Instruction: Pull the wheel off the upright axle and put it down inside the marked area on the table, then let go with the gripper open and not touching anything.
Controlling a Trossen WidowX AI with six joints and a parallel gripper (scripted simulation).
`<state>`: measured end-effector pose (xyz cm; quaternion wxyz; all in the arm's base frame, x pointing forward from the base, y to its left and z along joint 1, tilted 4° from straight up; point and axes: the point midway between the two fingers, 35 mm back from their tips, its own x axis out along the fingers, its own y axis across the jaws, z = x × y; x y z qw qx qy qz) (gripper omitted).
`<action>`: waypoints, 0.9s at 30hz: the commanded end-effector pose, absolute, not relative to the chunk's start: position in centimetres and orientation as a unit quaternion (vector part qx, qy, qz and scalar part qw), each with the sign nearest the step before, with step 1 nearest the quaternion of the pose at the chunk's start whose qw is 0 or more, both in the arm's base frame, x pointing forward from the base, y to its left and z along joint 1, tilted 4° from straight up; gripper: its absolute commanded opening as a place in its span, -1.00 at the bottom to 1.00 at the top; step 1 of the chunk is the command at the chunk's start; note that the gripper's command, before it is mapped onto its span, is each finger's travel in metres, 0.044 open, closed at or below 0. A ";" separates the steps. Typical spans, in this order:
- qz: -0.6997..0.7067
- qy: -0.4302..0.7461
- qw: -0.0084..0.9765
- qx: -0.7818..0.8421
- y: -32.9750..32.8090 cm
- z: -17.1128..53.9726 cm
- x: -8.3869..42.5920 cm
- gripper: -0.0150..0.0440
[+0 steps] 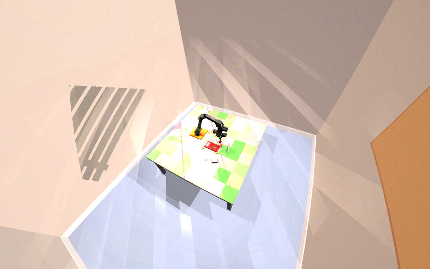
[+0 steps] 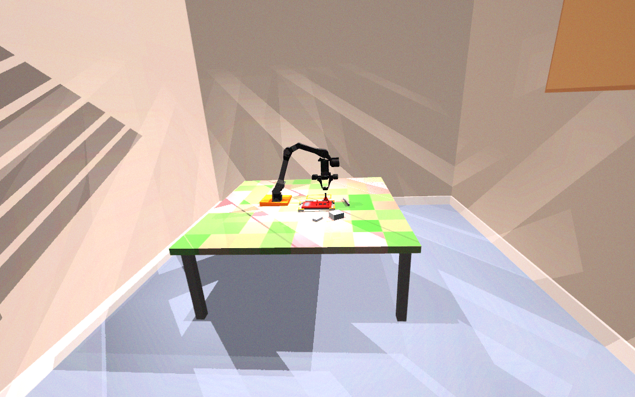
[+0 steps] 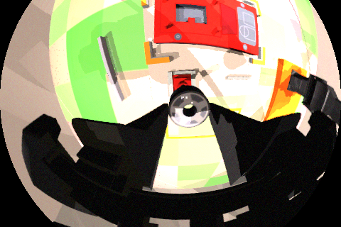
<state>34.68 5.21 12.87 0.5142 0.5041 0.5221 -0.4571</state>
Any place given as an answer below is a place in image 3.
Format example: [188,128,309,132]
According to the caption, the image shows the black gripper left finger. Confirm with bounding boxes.
[71,103,168,191]

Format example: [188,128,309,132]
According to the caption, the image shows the black and grey wheel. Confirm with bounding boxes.
[168,85,210,128]

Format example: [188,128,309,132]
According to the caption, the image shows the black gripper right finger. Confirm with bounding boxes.
[208,103,301,186]

